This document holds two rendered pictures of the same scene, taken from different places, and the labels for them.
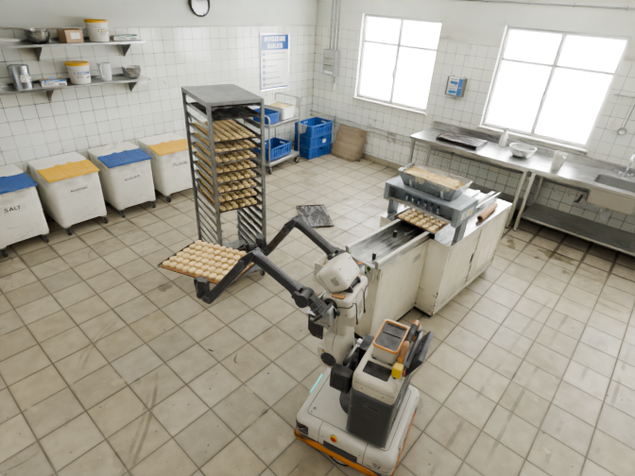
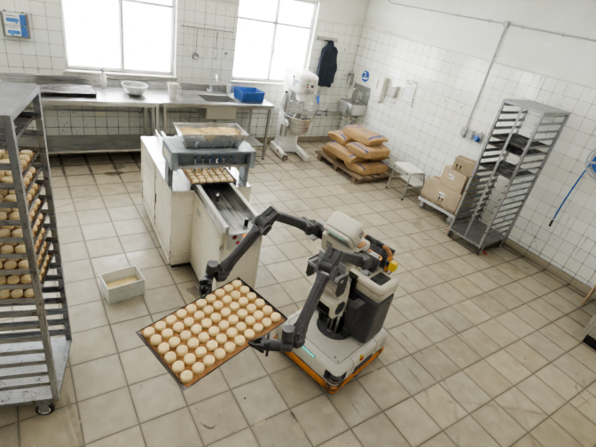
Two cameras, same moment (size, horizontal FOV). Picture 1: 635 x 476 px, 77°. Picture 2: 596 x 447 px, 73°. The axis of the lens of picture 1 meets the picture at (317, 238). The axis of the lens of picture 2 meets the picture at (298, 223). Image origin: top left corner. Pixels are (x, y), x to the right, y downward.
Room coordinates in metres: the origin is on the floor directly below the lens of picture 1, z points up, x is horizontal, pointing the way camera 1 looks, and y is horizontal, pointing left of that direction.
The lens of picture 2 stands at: (1.66, 2.05, 2.42)
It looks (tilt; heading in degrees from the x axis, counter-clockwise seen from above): 29 degrees down; 282
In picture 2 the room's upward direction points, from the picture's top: 12 degrees clockwise
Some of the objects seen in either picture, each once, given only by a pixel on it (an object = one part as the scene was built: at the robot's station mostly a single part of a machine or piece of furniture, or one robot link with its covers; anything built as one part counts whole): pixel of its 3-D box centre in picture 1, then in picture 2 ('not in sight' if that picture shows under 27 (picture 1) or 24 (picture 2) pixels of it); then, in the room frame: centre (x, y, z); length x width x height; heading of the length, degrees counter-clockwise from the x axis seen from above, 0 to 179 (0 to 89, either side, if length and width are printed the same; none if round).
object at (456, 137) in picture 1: (462, 138); (66, 88); (5.69, -1.96, 0.93); 0.60 x 0.40 x 0.01; 51
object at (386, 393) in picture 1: (380, 374); (351, 290); (1.70, -0.43, 0.59); 0.55 x 0.34 x 0.83; 154
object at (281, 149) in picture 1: (272, 148); not in sight; (6.63, 0.86, 0.28); 0.56 x 0.38 x 0.20; 148
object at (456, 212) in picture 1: (426, 208); (208, 162); (3.20, -0.94, 1.01); 0.72 x 0.33 x 0.34; 47
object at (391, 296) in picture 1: (384, 281); (223, 247); (2.83, -0.60, 0.45); 0.70 x 0.34 x 0.90; 137
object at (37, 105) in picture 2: (263, 193); (55, 236); (3.38, 0.52, 0.97); 0.03 x 0.03 x 1.70; 35
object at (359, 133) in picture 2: not in sight; (364, 135); (2.32, -4.56, 0.62); 0.72 x 0.42 x 0.17; 147
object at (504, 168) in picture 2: not in sight; (506, 169); (0.40, -3.16, 1.05); 0.60 x 0.40 x 0.01; 53
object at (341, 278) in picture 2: (327, 311); (328, 271); (1.86, -0.09, 0.93); 0.28 x 0.16 x 0.22; 154
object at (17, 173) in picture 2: (216, 203); (36, 286); (3.12, 0.89, 0.97); 0.03 x 0.03 x 1.70; 35
